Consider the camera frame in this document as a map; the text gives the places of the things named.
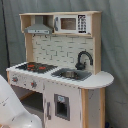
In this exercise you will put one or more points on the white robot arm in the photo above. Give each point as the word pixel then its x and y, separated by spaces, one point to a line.
pixel 12 112

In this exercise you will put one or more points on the red stove knob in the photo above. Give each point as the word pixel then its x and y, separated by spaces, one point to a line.
pixel 33 84
pixel 14 79

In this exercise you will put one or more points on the black toy stovetop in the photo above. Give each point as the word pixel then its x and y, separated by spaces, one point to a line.
pixel 36 67

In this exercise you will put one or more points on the wooden toy kitchen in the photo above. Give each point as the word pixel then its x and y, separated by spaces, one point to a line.
pixel 87 97

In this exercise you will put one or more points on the grey cabinet door handle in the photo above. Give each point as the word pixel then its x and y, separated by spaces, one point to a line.
pixel 48 111

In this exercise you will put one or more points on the right red stove knob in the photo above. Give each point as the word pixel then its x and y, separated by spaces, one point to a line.
pixel 33 84

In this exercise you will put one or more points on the grey toy sink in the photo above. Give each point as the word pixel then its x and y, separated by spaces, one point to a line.
pixel 72 74

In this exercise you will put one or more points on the white toy microwave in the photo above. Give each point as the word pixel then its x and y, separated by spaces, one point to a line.
pixel 74 24

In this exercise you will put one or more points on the grey ice dispenser panel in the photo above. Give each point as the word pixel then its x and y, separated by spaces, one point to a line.
pixel 62 107

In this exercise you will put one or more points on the left red stove knob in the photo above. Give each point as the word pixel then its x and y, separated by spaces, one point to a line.
pixel 14 79

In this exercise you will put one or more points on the grey range hood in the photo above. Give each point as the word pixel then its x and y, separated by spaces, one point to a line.
pixel 38 27

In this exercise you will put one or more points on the black toy faucet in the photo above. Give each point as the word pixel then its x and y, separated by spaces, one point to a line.
pixel 81 64

